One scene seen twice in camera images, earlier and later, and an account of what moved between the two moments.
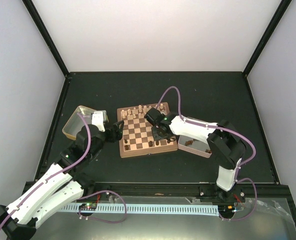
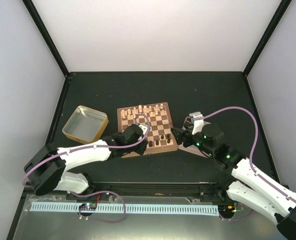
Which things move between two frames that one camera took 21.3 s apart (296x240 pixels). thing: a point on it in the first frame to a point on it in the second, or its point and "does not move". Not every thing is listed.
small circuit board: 88,206 does not move
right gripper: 157,137 to 186,133
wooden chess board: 136,138 does not move
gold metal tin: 75,123 does not move
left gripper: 118,132 to 140,150
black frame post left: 44,33 does not move
